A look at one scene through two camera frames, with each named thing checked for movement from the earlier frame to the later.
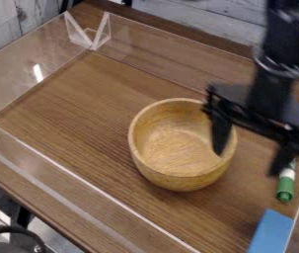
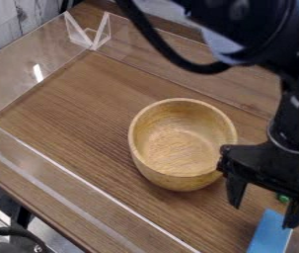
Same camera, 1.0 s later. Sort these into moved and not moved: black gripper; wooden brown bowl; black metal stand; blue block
Moved: black gripper
Not moved: blue block; black metal stand; wooden brown bowl
